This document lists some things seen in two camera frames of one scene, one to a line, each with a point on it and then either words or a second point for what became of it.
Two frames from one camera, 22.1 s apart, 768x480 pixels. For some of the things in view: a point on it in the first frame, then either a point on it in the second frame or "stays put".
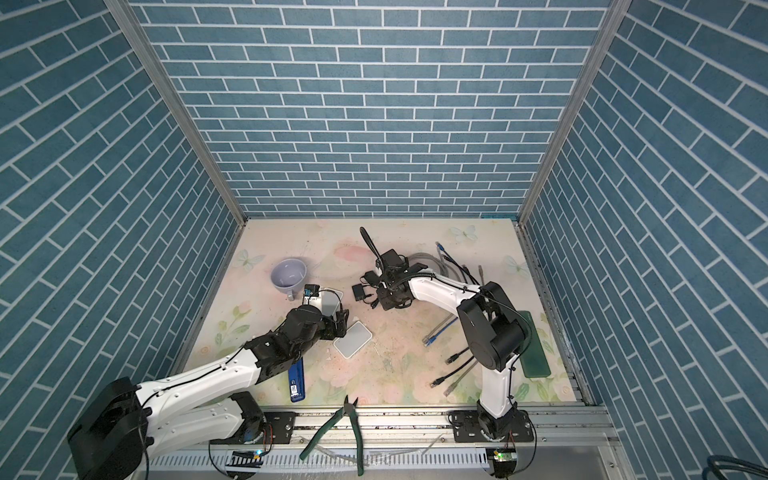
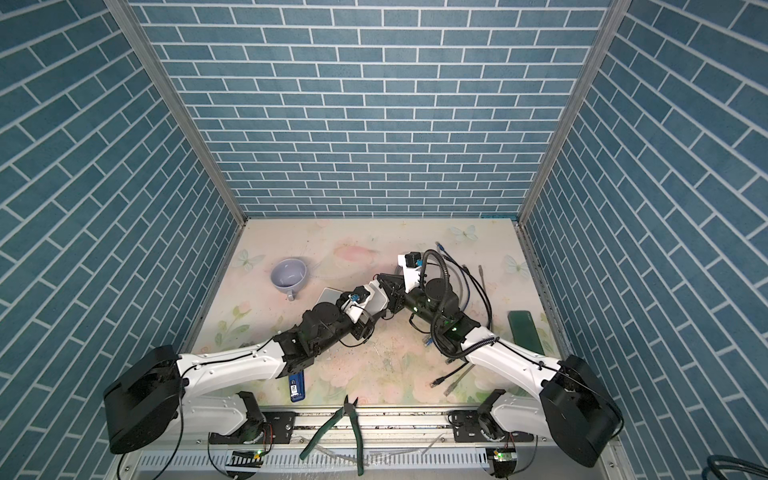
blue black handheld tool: (296, 378) stays put
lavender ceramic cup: (287, 275) stays put
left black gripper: (331, 332) to (362, 330)
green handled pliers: (348, 409) stays put
